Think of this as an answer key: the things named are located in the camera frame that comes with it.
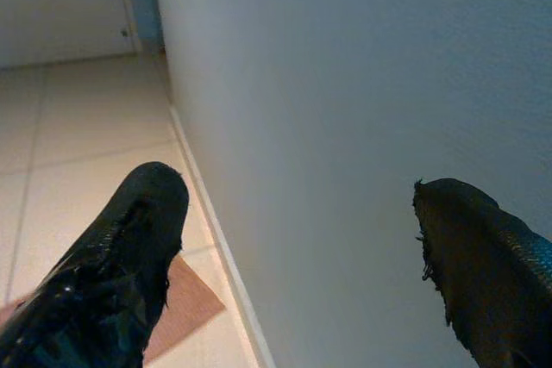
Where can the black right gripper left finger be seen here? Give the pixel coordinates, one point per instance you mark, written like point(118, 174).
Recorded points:
point(108, 273)

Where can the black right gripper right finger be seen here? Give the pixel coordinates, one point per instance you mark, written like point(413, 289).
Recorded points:
point(487, 273)

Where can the white baseboard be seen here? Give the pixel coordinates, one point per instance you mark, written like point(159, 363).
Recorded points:
point(220, 234)

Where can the white door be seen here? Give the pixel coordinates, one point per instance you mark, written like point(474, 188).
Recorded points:
point(60, 6)

